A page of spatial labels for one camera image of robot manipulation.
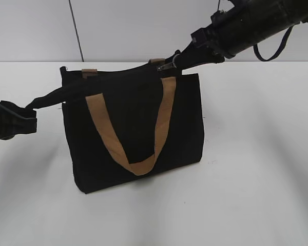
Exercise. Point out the black canvas tote bag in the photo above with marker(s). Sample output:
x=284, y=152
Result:
x=125, y=125

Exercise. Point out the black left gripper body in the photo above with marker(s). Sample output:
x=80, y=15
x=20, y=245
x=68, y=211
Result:
x=8, y=113

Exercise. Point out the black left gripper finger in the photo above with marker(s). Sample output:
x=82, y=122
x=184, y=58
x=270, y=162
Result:
x=25, y=122

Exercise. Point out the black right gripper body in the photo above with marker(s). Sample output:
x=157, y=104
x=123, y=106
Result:
x=209, y=36

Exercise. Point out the silver zipper pull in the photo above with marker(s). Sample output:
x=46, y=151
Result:
x=169, y=65

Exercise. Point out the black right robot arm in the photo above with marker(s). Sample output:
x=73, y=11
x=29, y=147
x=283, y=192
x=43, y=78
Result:
x=245, y=25

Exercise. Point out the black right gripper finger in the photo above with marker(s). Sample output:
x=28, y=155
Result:
x=193, y=56

